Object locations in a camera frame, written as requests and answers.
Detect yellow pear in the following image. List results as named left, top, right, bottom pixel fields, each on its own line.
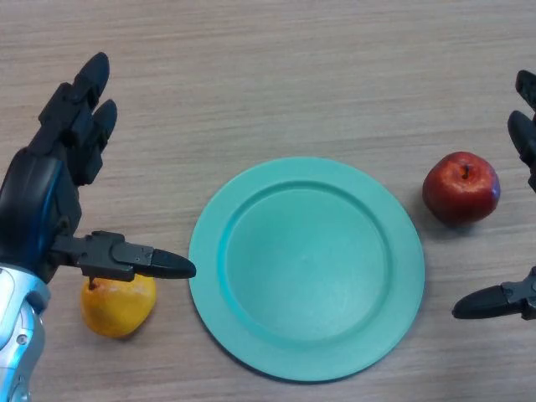
left=80, top=274, right=157, bottom=340

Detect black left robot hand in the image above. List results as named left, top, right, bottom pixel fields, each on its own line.
left=0, top=52, right=198, bottom=286

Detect red apple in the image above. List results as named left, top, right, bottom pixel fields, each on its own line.
left=421, top=151, right=501, bottom=227

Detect green plastic plate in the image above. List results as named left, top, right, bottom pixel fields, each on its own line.
left=188, top=156, right=425, bottom=383

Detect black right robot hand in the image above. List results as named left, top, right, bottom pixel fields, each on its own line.
left=451, top=70, right=536, bottom=322

